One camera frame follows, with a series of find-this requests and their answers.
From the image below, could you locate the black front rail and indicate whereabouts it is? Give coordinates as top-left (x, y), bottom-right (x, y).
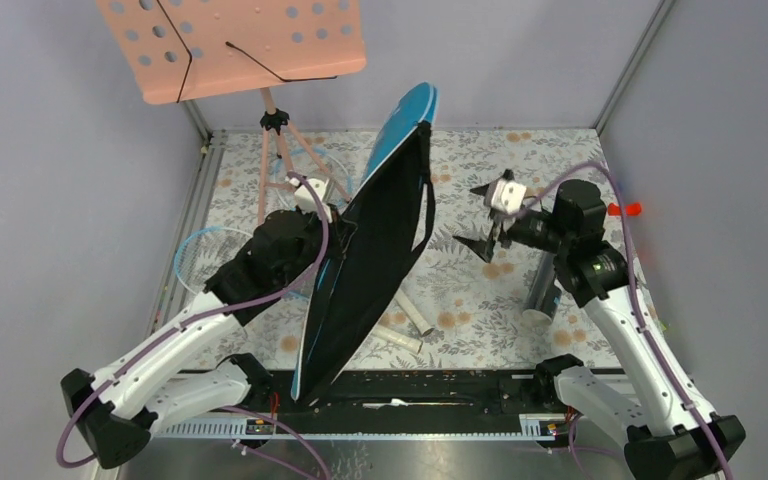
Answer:
top-left (239, 369), bottom-right (572, 435)

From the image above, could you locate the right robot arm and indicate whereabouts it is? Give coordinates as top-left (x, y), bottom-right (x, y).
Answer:
top-left (467, 171), bottom-right (746, 479)

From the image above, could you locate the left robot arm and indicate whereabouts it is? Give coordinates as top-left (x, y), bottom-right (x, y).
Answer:
top-left (56, 172), bottom-right (336, 469)

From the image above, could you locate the red clip on wall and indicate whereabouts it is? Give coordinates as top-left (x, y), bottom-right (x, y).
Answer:
top-left (607, 202), bottom-right (643, 217)

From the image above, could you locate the blue racket cover bag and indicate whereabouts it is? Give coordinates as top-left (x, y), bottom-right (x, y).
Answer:
top-left (290, 82), bottom-right (439, 405)

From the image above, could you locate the black shuttlecock tube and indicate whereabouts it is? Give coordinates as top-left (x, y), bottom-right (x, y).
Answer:
top-left (523, 253), bottom-right (562, 325)

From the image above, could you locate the pink music stand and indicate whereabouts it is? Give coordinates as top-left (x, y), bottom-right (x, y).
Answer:
top-left (96, 0), bottom-right (367, 220)

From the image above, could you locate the blue racket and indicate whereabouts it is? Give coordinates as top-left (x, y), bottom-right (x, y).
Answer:
top-left (175, 226), bottom-right (424, 354)
top-left (271, 146), bottom-right (436, 338)

